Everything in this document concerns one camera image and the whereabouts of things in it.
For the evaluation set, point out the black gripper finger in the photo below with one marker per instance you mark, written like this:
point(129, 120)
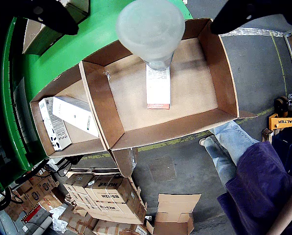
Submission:
point(45, 12)
point(241, 12)

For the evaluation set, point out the white bottle teal label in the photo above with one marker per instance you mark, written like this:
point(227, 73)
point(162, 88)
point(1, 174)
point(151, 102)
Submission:
point(150, 29)

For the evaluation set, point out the person left forearm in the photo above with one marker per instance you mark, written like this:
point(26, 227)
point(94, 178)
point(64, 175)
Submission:
point(285, 215)

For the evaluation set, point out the shallow cardboard tray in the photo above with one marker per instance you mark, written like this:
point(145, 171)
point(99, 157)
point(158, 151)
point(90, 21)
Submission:
point(34, 31)

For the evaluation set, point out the divided cardboard box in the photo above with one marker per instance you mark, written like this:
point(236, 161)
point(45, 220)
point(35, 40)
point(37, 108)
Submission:
point(197, 85)

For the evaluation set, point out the stacked brown cardboard boxes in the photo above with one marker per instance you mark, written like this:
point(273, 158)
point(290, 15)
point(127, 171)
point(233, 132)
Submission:
point(106, 193)

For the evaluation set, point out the open empty cardboard box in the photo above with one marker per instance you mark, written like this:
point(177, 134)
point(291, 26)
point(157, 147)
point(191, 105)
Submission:
point(172, 213)

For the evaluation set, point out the green metal shelf unit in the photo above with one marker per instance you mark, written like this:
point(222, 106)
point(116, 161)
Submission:
point(8, 98)

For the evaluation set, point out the long white carton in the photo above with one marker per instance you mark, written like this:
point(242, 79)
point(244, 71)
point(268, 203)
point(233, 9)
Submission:
point(74, 115)

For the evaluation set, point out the white carton red stripe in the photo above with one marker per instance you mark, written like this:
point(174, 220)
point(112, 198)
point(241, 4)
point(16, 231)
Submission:
point(158, 90)

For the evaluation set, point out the orange pallet jack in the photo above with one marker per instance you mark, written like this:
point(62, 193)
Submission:
point(282, 121)

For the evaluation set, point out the white carton black print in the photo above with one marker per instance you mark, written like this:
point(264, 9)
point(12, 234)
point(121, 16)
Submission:
point(56, 134)

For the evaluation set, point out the person in purple shirt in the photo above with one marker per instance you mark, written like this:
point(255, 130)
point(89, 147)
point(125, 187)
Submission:
point(258, 183)

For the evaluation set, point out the taped brown carton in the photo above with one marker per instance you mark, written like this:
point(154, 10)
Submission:
point(111, 227)

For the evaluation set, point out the wooden pallet frame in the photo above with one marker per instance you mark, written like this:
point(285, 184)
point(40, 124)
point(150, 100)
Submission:
point(266, 135)

